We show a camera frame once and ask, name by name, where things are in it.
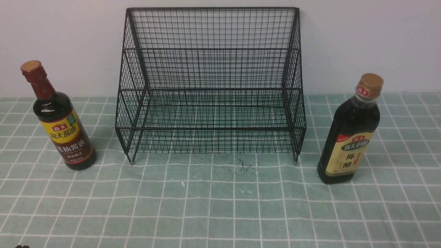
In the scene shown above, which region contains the vinegar bottle yellow label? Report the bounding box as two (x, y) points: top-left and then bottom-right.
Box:
(317, 73), (384, 185)

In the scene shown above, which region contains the dark soy sauce bottle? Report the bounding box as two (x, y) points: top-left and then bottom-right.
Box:
(20, 61), (96, 171)

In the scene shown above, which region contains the green checkered tablecloth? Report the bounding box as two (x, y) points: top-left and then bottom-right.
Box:
(0, 94), (441, 248)

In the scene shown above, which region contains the black wire mesh rack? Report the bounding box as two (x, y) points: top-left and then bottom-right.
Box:
(115, 7), (307, 162)

